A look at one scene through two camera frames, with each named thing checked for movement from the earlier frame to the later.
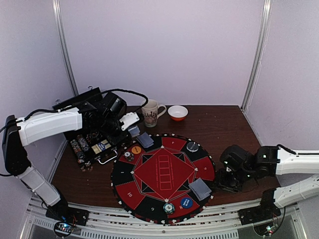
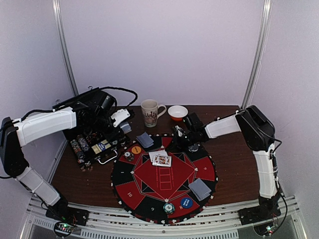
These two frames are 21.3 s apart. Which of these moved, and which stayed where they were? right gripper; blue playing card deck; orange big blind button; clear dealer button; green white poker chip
Moved: right gripper; blue playing card deck
Stayed: orange big blind button; clear dealer button; green white poker chip
